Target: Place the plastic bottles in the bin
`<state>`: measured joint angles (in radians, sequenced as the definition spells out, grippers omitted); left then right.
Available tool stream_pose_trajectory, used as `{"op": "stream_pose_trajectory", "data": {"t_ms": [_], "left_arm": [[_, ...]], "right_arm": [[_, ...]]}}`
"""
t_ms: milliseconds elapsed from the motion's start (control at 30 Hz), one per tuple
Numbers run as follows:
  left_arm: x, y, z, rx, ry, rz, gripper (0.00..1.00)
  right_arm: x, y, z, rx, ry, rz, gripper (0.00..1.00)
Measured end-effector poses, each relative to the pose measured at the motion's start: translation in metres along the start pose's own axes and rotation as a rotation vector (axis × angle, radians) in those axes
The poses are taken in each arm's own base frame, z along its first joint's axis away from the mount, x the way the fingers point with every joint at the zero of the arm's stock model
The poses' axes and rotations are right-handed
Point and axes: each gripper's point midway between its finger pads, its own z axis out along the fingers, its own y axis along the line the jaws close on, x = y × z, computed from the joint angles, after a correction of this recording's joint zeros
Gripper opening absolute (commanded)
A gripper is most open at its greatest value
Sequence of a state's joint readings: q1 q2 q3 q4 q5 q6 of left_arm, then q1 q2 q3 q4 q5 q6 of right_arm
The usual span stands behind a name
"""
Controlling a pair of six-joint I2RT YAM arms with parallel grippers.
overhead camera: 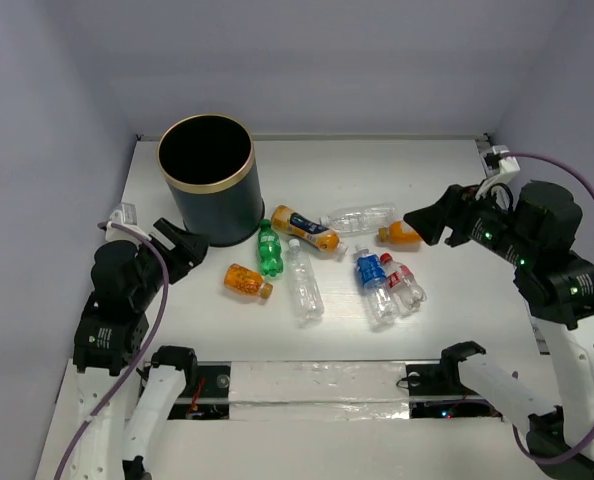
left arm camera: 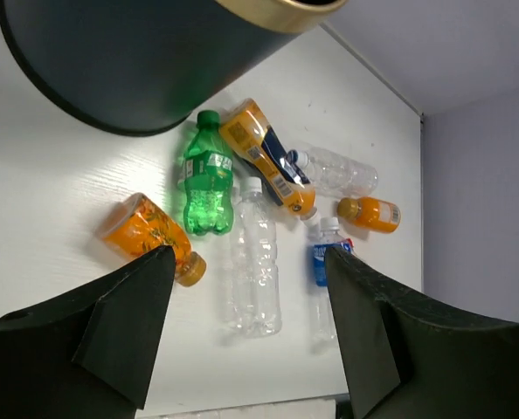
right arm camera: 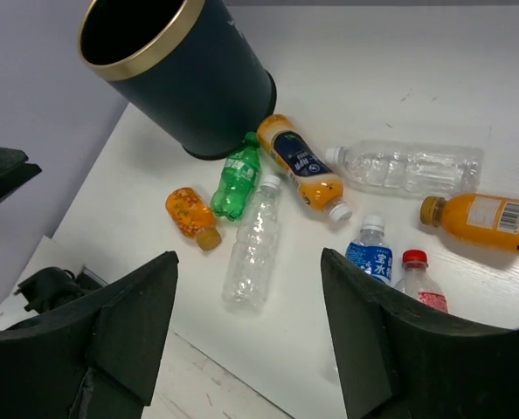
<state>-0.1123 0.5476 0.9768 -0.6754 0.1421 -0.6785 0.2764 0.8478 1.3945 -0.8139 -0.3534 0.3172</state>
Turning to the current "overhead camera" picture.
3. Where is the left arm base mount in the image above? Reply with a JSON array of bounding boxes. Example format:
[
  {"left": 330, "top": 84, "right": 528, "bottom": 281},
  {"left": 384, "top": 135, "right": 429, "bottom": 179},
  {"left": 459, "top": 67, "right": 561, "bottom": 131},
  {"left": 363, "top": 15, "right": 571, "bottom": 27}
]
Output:
[{"left": 168, "top": 362, "right": 231, "bottom": 420}]

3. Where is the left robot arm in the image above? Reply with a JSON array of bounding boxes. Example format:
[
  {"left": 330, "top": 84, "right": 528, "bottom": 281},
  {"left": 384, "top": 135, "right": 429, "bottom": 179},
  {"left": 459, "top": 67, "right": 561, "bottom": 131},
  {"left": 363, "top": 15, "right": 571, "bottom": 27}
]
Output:
[{"left": 54, "top": 218, "right": 209, "bottom": 479}]

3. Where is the blue label water bottle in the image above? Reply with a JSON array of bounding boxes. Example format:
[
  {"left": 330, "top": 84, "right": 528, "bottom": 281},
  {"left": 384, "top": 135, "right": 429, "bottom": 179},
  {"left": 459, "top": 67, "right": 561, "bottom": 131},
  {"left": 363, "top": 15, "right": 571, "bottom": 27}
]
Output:
[{"left": 355, "top": 244, "right": 400, "bottom": 331}]

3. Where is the small orange juice bottle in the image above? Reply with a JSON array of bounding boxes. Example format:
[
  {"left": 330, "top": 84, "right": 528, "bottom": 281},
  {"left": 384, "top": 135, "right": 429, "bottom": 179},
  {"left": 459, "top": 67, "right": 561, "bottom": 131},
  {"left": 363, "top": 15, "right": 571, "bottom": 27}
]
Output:
[{"left": 223, "top": 264, "right": 273, "bottom": 300}]

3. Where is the green soda bottle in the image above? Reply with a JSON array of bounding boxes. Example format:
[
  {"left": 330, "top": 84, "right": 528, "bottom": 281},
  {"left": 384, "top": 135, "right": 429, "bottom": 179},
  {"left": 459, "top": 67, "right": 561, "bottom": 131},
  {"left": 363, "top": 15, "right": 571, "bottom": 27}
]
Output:
[{"left": 257, "top": 219, "right": 283, "bottom": 277}]

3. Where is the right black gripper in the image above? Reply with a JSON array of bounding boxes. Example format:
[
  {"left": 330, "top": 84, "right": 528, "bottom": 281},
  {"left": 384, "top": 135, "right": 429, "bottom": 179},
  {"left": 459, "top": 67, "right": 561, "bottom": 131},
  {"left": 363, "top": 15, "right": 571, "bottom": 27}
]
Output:
[{"left": 402, "top": 176, "right": 537, "bottom": 265}]

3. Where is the clear water bottle white cap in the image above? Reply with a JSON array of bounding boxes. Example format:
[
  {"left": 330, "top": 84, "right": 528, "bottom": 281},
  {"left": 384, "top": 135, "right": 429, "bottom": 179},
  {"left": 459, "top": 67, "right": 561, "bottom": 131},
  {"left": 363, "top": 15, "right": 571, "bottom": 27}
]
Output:
[{"left": 284, "top": 238, "right": 325, "bottom": 325}]

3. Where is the red cap clear bottle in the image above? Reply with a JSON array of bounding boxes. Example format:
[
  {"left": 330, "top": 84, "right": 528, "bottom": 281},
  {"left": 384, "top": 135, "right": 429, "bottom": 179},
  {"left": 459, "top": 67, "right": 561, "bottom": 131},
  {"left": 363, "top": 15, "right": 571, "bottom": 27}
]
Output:
[{"left": 379, "top": 253, "right": 427, "bottom": 311}]

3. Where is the yellow milk tea bottle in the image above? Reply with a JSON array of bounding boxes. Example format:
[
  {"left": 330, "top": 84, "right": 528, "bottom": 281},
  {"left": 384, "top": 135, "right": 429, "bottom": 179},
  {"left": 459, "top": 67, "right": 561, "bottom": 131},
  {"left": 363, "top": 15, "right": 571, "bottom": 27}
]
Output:
[{"left": 271, "top": 205, "right": 348, "bottom": 256}]

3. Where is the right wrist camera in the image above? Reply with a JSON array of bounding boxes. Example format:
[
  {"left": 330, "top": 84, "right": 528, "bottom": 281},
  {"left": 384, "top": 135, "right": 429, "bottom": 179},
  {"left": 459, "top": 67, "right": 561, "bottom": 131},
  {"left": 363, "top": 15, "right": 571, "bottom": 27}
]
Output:
[{"left": 475, "top": 145, "right": 520, "bottom": 200}]

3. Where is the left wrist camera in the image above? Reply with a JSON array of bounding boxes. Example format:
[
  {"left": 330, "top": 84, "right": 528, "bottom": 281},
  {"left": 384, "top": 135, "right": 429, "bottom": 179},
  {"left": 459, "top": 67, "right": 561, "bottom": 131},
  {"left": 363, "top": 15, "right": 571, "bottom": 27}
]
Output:
[{"left": 102, "top": 202, "right": 137, "bottom": 242}]

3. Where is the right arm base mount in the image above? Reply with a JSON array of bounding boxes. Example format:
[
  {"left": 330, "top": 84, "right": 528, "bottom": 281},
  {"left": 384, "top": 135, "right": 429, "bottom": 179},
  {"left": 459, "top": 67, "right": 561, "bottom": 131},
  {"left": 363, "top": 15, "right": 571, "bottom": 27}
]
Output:
[{"left": 396, "top": 363, "right": 502, "bottom": 420}]

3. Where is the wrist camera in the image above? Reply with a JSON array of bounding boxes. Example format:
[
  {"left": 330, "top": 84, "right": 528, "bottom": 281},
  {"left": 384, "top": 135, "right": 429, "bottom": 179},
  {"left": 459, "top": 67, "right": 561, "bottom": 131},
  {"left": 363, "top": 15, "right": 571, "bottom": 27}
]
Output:
[
  {"left": 475, "top": 145, "right": 520, "bottom": 200},
  {"left": 102, "top": 202, "right": 137, "bottom": 242}
]

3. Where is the dark bin with gold rim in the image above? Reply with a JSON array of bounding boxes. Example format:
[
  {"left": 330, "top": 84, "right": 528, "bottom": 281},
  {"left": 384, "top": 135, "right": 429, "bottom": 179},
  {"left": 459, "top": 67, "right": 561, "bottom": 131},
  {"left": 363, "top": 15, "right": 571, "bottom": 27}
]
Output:
[{"left": 156, "top": 114, "right": 265, "bottom": 247}]

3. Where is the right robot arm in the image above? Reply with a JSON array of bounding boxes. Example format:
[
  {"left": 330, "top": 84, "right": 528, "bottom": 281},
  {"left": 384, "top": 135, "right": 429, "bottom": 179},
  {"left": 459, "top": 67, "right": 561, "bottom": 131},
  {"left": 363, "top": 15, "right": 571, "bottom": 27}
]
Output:
[{"left": 404, "top": 181, "right": 594, "bottom": 479}]

